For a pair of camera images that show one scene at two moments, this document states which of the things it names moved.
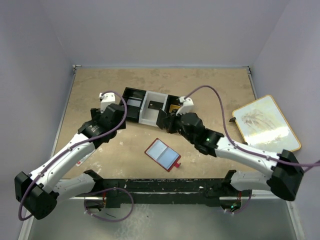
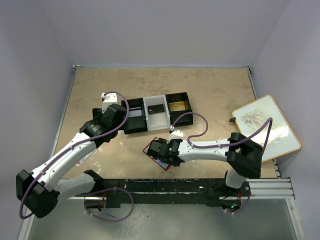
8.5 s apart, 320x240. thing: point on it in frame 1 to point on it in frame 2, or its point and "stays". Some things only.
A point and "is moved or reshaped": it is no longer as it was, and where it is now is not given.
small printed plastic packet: [78, 162] stays
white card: [133, 103] to [135, 113]
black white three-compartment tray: [142, 106] is moved or reshaped
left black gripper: [96, 114] stays
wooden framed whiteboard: [263, 126] stays
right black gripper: [169, 122] to [162, 140]
